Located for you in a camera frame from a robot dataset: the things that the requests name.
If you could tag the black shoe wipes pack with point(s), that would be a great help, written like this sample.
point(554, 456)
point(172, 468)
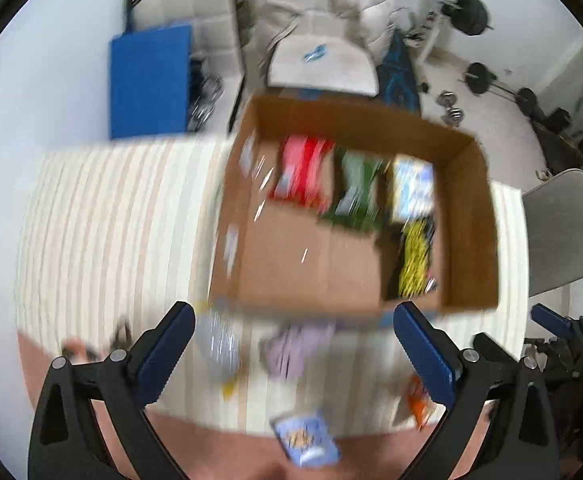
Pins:
point(415, 277)

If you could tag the printed cardboard box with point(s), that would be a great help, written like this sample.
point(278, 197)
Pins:
point(279, 257)

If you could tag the beige seat cushion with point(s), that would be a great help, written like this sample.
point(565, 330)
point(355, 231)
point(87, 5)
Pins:
point(322, 63)

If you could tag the blue panel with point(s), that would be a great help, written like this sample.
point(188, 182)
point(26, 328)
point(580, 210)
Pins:
point(149, 82)

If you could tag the white puffer jacket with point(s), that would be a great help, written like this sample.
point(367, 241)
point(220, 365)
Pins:
point(366, 23)

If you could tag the chrome dumbbell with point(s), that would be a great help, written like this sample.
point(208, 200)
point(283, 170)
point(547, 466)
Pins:
point(453, 115)

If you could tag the silver yellow scrub sponge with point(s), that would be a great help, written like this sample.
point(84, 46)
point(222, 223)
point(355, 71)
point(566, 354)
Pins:
point(219, 347)

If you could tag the white padded chair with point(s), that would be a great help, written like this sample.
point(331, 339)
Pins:
point(215, 40)

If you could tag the striped cat tablecloth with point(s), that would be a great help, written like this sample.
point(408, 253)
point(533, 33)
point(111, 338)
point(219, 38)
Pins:
point(113, 237)

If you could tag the barbell on floor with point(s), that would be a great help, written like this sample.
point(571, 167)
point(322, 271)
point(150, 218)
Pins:
point(480, 80)

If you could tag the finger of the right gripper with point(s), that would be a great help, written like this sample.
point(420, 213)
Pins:
point(558, 325)

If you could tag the blue weight bench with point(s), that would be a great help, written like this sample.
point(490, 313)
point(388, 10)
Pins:
point(396, 77)

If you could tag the light blue tissue pack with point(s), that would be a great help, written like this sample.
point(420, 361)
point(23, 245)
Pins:
point(306, 439)

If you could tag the lilac cloth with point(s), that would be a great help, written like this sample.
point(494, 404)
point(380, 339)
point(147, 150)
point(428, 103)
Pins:
point(285, 354)

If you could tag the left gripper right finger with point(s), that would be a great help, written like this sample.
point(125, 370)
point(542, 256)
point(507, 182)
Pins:
point(460, 380)

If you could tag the red snack bag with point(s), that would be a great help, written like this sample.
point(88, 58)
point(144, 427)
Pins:
point(300, 178)

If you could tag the orange snack bag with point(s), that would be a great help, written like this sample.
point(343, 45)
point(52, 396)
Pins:
point(419, 402)

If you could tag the green snack bag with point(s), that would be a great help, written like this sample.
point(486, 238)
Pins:
point(355, 205)

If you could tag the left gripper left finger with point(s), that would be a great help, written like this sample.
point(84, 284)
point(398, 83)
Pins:
point(66, 441)

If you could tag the grey chair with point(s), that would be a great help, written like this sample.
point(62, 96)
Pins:
point(554, 219)

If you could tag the barbell on rack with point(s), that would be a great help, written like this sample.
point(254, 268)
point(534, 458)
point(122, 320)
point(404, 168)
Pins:
point(470, 17)

